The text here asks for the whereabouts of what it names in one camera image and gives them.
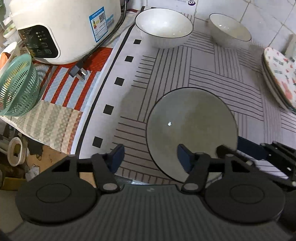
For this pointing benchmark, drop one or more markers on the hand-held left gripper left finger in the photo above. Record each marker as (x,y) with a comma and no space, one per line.
(118,155)

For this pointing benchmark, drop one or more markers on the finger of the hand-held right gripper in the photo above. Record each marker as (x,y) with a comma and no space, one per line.
(249,148)

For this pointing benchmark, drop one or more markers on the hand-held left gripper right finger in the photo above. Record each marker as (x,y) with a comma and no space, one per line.
(185,157)

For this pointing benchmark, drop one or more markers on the white ribbed bowl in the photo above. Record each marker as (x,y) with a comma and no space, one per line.
(192,120)
(161,25)
(229,30)

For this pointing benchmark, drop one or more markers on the pink heart pattern plate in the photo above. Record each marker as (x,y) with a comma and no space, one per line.
(279,74)

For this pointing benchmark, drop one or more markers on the red striped cloth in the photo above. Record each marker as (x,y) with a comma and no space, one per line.
(64,92)

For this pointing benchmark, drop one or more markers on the line-patterned white tablecloth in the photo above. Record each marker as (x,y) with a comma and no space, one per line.
(203,76)

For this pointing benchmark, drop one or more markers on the white plastic tub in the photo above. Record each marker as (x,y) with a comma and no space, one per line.
(17,151)

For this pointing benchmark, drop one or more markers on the green plastic basket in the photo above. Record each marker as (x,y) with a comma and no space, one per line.
(16,88)

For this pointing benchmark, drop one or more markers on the white rice cooker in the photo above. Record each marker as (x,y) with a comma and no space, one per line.
(69,30)

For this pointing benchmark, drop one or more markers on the white plastic container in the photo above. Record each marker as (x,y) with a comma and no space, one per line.
(13,49)

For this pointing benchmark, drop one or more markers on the orange vegetable piece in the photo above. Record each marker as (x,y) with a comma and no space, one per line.
(3,60)

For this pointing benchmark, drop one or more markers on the white wall sticker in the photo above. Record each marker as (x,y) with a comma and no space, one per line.
(189,2)

